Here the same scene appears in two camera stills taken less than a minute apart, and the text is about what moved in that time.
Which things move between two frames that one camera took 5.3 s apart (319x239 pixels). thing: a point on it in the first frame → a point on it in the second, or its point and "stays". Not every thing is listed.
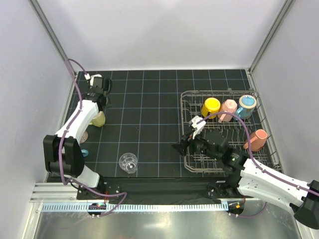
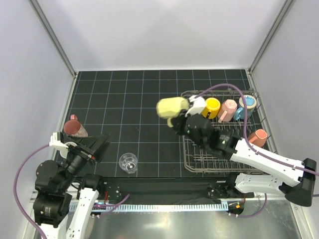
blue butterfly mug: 246,104 stays
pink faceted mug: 230,106 stays
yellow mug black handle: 211,106 stays
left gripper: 103,84 → 84,152
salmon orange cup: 257,139 stays
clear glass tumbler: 128,162 stays
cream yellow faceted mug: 99,120 → 170,108
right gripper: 189,143 → 181,122
